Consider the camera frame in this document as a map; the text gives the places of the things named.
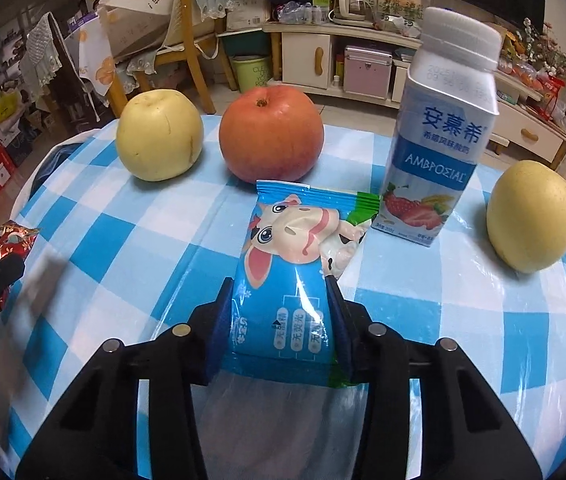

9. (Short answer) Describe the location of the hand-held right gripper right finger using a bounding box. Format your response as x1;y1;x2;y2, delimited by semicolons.
325;275;544;480

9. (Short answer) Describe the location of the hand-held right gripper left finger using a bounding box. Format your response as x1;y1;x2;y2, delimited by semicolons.
15;275;237;480

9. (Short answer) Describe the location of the red patterned foil packet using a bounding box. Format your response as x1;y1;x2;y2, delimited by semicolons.
0;220;40;316

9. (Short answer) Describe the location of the blue cow print packet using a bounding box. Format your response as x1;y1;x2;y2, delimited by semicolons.
222;179;381;389

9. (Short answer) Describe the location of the blue white checked tablecloth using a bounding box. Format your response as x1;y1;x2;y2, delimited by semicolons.
0;114;566;480

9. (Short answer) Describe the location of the red apple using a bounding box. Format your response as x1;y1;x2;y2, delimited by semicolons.
218;85;325;185

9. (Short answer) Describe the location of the yellow apple left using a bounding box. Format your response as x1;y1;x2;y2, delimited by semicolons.
115;88;204;183

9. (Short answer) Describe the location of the yellow apple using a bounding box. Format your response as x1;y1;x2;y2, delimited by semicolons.
115;88;204;183
486;159;566;275

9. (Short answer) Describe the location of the dark chair with grey cover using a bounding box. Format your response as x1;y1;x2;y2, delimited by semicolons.
20;11;94;127

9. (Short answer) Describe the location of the white yogurt bottle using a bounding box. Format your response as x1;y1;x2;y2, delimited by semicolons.
370;6;500;250

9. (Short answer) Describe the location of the yellow apple right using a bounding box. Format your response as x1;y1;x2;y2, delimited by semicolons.
486;159;566;275

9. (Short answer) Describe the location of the green waste bin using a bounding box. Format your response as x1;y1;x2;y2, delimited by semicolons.
229;54;272;94

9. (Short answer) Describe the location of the pink metal case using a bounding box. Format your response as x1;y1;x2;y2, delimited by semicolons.
343;44;394;101

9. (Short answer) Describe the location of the cream tv cabinet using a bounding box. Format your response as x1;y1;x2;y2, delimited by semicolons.
262;19;566;167

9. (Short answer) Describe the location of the wooden chair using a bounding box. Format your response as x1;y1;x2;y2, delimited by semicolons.
152;0;220;116

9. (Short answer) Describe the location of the beige printed bag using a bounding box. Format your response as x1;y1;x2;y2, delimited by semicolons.
95;0;190;60

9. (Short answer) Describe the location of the red snack bag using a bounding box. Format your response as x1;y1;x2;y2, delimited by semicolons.
538;74;566;117

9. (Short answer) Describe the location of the pack of water bottles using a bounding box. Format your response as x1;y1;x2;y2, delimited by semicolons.
277;2;332;27

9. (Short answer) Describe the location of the white electric kettle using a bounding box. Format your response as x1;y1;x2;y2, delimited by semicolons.
335;0;377;24

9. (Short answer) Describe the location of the white printed box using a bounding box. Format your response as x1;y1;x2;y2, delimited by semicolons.
225;0;272;32

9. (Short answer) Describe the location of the clear flower print bag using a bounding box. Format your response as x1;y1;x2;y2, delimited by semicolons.
372;0;432;37

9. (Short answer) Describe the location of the dried flower bouquet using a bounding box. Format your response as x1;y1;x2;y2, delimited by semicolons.
517;17;566;87

